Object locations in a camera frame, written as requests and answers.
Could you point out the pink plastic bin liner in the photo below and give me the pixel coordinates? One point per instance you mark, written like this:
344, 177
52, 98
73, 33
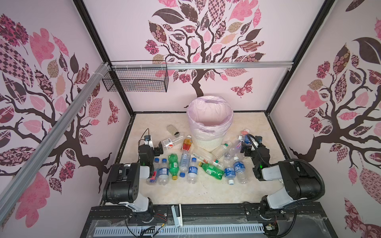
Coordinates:
209, 117

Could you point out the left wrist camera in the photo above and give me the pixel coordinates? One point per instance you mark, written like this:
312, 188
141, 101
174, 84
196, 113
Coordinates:
148, 141

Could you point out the Fiji water bottle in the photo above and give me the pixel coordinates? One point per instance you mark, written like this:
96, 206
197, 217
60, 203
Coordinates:
152, 180

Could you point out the glass spice jar black cap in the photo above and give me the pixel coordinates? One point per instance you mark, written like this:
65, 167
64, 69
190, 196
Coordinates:
173, 130

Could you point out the clear bottle pale blue label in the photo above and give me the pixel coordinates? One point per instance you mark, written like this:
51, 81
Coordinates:
184, 162

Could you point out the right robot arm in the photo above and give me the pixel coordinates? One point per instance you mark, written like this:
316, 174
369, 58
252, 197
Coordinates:
301, 181

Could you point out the aluminium frame bar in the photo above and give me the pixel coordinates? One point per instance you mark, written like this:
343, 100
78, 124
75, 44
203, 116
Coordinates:
23, 178
219, 65

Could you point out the white cable duct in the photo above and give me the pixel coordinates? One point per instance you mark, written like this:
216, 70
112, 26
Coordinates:
173, 231

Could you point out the black wire basket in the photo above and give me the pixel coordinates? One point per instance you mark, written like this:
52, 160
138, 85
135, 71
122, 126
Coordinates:
137, 76

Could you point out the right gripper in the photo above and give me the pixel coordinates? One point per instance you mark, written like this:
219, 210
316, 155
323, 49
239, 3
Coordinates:
247, 148

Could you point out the green bottle yellow cap tilted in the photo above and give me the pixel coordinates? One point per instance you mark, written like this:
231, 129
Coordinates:
212, 170

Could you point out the clear bottle green cap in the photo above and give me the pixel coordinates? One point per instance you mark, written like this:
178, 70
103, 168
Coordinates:
221, 150

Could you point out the white woven waste bin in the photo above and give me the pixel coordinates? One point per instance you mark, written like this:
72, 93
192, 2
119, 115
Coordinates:
209, 145

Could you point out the aluminium frame bar left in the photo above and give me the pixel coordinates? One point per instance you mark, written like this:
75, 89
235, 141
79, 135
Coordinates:
23, 178

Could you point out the clear bottle green red label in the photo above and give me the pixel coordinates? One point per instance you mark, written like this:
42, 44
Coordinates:
207, 157

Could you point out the green bottle yellow cap upright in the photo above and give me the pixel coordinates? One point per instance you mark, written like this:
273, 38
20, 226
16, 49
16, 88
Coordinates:
173, 166

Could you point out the red yellow label drink bottle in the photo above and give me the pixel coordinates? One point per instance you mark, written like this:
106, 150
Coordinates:
186, 146

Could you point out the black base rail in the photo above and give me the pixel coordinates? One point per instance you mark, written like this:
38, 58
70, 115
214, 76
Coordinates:
306, 220

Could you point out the small blue label water bottle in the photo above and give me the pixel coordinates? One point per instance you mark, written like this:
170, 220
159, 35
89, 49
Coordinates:
192, 171

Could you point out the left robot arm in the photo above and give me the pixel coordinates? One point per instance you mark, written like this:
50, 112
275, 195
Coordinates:
123, 182

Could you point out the blue label bottle white cap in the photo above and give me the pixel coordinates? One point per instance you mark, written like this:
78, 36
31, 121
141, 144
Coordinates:
230, 174

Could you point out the clear bottle purple label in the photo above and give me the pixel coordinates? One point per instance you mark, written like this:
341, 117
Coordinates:
233, 151

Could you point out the white bracket on rail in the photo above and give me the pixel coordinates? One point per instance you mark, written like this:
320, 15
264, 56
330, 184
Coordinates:
177, 215

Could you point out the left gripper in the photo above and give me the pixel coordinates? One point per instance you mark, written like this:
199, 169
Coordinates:
157, 149

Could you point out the aluminium frame bar back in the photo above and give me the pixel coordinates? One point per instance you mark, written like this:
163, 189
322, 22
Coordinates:
219, 65

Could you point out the clear bottle red white label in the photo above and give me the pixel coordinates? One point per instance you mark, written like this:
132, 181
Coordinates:
172, 141

